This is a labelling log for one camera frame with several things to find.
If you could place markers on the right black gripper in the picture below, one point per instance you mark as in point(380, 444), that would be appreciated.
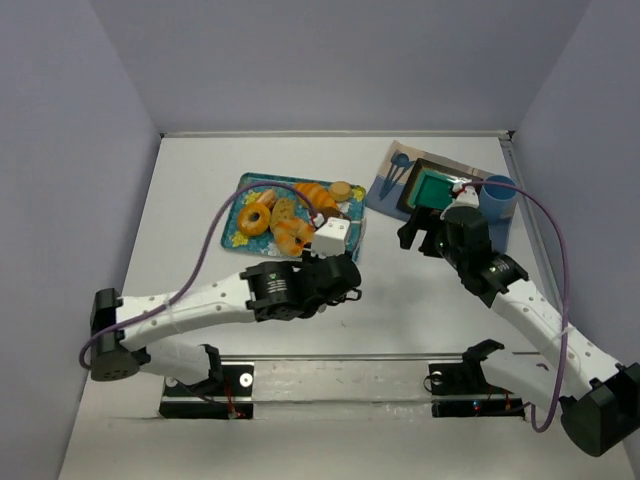
point(430, 232)

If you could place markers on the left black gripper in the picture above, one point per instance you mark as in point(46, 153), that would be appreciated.
point(342, 273)

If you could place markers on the dark brown bread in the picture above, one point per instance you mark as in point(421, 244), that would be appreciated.
point(330, 212)

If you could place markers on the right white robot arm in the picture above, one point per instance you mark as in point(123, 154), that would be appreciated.
point(599, 396)

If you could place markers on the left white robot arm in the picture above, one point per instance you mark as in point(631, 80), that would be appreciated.
point(139, 334)

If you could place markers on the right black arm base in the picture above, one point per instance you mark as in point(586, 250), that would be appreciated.
point(460, 390)

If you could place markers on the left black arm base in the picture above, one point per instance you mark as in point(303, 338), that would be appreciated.
point(227, 393)

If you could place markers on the seeded bread slice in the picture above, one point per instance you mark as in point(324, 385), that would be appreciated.
point(283, 209)

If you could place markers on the pink sausage bread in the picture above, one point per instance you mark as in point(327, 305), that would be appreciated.
point(268, 198)

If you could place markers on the black green square plate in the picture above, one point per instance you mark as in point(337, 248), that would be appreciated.
point(429, 185)

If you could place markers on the striped twisted pastry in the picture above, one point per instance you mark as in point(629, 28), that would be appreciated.
point(292, 235)

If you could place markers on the blue placemat with cutlery print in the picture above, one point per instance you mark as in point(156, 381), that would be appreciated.
point(394, 172)

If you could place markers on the blue cup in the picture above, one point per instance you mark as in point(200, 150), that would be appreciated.
point(497, 200)

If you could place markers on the teal floral tray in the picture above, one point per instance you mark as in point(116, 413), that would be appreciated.
point(233, 240)

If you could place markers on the glazed donut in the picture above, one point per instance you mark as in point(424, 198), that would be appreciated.
point(254, 219)

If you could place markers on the golden croissant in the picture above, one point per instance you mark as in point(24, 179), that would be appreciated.
point(318, 195)

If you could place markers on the small round bun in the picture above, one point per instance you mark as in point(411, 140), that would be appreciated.
point(340, 191)

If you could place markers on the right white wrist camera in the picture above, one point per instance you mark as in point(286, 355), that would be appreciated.
point(464, 196)

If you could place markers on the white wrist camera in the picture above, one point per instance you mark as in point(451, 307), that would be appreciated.
point(331, 238)
point(464, 196)

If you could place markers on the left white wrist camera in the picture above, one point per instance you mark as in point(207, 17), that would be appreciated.
point(331, 238)

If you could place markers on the metal mounting rail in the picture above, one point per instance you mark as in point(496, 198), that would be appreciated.
point(349, 378)

